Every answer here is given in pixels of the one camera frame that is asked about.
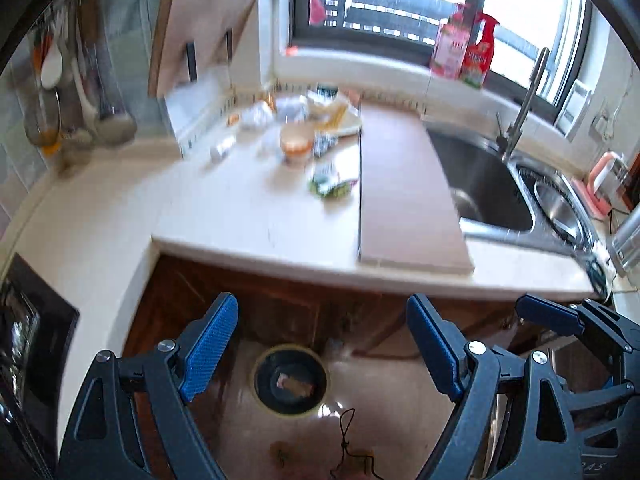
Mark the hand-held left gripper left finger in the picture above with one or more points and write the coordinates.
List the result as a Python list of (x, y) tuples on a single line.
[(207, 345)]

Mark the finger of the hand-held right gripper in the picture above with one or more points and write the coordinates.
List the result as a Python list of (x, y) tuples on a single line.
[(547, 312)]

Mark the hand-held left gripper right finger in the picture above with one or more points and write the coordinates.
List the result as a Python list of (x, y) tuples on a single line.
[(432, 345)]

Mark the cream rimmed trash bin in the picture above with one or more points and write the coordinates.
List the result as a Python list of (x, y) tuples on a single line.
[(300, 365)]

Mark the large clear plastic bag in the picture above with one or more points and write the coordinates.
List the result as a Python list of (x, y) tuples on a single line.
[(256, 116)]

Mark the yellow cracker bag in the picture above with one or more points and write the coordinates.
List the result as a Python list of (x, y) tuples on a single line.
[(334, 117)]

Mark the brown paper scrap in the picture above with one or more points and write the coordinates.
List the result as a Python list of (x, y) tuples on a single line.
[(294, 385)]

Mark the silver appliance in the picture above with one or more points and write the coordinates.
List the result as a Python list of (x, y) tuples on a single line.
[(627, 245)]

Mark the stainless steel sink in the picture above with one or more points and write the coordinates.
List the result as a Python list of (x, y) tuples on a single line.
[(480, 185)]

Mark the black gas stove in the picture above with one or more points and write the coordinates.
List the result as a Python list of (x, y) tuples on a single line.
[(45, 340)]

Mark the green snack packet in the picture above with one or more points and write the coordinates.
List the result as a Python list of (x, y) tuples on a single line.
[(332, 182)]

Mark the small white bottle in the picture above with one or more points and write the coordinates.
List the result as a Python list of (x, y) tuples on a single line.
[(223, 148)]

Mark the white leaning tray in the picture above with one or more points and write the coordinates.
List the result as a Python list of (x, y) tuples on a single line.
[(572, 110)]

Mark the metal faucet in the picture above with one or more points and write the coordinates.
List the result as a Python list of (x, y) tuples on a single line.
[(525, 100)]

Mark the orange white paper cup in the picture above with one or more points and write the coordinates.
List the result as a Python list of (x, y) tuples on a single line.
[(297, 144)]

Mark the hanging metal ladle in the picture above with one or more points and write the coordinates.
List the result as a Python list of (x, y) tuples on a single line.
[(116, 127)]

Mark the red spray bottle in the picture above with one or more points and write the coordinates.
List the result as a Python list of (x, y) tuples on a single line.
[(479, 55)]

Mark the hanging metal strainer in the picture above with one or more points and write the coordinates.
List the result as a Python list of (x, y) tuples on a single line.
[(40, 120)]

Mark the black stand bar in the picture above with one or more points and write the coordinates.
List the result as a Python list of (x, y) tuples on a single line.
[(229, 45), (192, 62)]

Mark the pink soap bottle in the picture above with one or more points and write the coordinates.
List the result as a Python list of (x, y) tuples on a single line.
[(450, 45)]

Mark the hanging white spatula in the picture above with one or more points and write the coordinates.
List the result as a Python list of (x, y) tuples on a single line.
[(51, 67)]

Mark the leaning cardboard panel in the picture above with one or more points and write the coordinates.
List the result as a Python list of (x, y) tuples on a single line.
[(200, 10)]

